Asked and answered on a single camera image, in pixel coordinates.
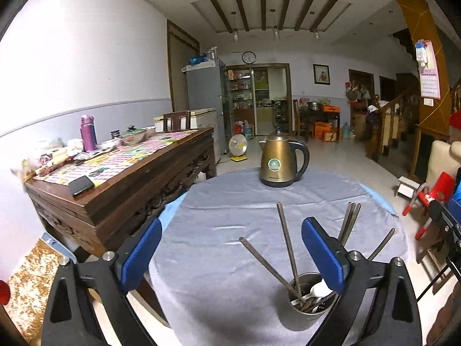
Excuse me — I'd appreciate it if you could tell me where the white ceramic spoon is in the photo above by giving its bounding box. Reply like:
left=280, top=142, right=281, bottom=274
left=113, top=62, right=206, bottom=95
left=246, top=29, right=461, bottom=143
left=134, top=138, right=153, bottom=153
left=298, top=274, right=332, bottom=304

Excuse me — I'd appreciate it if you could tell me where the white small step stool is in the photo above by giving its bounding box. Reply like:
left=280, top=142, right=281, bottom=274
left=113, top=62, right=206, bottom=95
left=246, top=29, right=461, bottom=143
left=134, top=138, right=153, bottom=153
left=396, top=176, right=426, bottom=199

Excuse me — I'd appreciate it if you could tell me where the framed wall picture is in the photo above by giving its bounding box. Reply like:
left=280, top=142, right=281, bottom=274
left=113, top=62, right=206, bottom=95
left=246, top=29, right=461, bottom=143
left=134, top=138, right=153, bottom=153
left=313, top=64, right=330, bottom=85

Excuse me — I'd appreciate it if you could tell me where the dark wooden dining table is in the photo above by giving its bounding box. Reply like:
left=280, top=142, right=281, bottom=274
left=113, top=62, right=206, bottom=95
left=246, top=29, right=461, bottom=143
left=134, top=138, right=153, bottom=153
left=300, top=106, right=341, bottom=143

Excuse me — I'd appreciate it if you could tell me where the small yellow desk fan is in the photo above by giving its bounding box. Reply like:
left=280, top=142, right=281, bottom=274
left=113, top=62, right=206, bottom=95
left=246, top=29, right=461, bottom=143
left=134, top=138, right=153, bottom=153
left=228, top=134, right=248, bottom=163

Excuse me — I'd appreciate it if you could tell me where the orange box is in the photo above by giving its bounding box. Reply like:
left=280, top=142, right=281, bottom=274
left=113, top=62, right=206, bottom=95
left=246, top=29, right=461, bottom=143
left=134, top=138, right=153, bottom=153
left=314, top=122, right=331, bottom=140

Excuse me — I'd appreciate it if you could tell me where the grey table cloth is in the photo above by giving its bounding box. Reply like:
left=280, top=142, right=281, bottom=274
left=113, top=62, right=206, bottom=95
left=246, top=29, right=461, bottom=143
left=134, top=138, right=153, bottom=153
left=148, top=168, right=408, bottom=345

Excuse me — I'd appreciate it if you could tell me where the black phone on sideboard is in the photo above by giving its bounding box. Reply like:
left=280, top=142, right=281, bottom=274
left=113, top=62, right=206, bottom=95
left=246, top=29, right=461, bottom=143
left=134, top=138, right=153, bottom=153
left=68, top=176, right=95, bottom=198

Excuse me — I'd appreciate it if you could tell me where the steel utensil holder cup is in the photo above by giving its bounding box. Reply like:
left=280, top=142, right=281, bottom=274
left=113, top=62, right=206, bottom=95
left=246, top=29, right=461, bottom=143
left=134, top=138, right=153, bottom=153
left=284, top=272, right=338, bottom=331

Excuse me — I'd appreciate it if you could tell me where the pink wall calendar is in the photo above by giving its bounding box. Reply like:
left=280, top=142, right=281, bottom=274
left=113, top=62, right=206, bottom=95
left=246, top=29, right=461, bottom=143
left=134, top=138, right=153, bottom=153
left=415, top=40, right=441, bottom=99

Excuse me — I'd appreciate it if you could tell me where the gold electric kettle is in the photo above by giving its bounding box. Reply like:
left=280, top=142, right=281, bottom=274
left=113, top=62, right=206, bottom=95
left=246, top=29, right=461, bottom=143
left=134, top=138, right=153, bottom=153
left=259, top=127, right=310, bottom=187

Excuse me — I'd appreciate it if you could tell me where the purple water bottle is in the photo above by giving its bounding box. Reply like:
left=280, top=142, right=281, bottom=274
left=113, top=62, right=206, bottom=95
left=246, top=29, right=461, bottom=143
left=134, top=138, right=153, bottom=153
left=80, top=115, right=97, bottom=152

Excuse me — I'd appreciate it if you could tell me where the red plastic chair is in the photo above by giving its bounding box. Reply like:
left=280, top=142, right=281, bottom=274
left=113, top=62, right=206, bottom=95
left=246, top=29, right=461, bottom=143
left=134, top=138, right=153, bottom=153
left=401, top=171, right=456, bottom=242

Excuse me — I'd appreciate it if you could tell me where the metal chopstick in cup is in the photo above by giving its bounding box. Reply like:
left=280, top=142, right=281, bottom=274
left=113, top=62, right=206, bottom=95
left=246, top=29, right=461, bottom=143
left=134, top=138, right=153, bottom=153
left=239, top=237, right=305, bottom=304

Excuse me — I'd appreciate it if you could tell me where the metal chopstick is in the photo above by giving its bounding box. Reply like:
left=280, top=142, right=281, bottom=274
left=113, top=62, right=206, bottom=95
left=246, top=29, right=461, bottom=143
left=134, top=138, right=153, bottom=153
left=340, top=202, right=362, bottom=246
left=239, top=237, right=305, bottom=304
left=368, top=228, right=395, bottom=261
left=277, top=202, right=302, bottom=299
left=338, top=202, right=355, bottom=243

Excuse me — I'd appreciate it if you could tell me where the dark carved wooden sideboard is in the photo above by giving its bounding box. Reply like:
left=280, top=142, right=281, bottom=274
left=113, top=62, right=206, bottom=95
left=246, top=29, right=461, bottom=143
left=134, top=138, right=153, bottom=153
left=25, top=127, right=216, bottom=257

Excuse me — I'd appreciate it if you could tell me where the grey refrigerator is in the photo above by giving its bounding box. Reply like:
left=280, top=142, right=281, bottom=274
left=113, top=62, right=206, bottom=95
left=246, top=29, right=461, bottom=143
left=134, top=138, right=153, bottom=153
left=183, top=59, right=231, bottom=155

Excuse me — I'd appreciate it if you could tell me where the round wall clock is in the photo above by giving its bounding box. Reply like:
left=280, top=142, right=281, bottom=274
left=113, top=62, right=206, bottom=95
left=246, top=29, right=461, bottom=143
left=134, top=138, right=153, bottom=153
left=241, top=51, right=256, bottom=65

